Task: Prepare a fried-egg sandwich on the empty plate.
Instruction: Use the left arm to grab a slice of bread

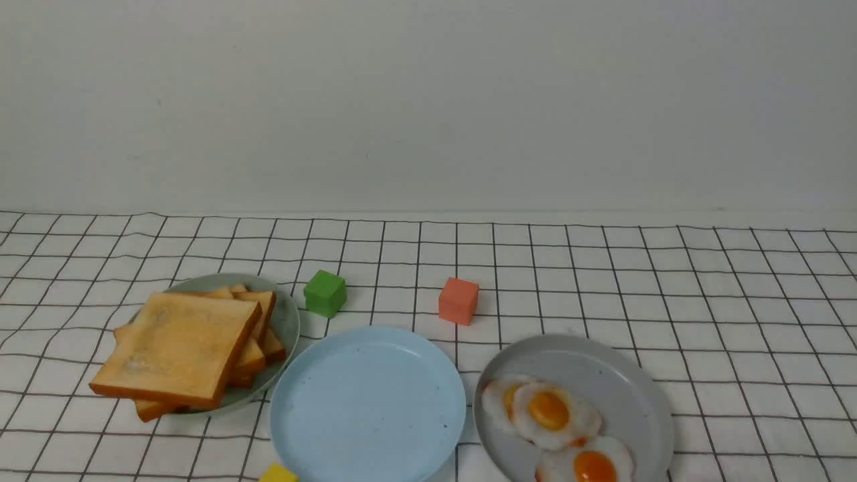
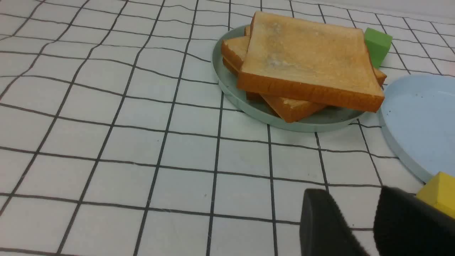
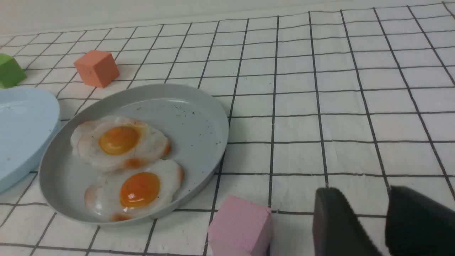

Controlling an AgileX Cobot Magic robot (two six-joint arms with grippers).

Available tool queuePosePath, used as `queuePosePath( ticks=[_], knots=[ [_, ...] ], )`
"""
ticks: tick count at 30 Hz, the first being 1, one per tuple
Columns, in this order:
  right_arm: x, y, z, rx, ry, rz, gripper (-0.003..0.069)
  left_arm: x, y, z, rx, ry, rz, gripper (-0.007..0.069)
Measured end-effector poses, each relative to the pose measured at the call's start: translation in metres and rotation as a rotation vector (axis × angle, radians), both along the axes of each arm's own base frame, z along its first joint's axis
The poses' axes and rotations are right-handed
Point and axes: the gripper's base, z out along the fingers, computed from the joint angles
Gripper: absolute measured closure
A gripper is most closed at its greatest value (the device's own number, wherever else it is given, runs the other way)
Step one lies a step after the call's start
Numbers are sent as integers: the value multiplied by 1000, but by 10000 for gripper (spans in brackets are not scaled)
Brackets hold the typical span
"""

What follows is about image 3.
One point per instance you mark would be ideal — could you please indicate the fried egg near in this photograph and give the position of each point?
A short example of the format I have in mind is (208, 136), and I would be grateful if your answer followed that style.
(125, 194)

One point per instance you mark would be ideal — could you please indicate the grey plate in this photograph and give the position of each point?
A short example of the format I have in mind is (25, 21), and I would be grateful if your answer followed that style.
(194, 121)

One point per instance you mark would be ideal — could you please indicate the white black-grid tablecloth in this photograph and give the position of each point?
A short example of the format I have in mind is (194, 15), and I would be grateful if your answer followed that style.
(357, 99)

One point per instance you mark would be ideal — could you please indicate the orange foam cube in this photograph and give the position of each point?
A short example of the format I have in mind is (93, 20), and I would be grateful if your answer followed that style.
(97, 68)

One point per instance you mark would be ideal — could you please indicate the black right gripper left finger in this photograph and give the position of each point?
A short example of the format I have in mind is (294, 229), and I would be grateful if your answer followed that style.
(336, 230)

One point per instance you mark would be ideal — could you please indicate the pink foam cube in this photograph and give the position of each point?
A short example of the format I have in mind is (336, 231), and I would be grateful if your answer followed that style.
(240, 228)

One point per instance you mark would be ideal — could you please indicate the green foam cube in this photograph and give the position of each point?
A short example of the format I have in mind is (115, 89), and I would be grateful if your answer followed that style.
(11, 73)

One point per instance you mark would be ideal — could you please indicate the fried egg far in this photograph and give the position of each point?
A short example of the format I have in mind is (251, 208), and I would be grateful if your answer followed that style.
(116, 142)

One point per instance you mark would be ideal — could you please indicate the light blue plate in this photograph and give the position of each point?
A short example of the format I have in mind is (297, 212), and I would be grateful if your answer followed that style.
(29, 119)

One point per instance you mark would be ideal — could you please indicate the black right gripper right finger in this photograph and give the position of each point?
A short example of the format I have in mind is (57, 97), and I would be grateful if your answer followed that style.
(416, 225)

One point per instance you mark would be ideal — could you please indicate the fried egg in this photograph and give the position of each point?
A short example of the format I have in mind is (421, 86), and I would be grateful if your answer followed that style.
(125, 194)
(116, 142)

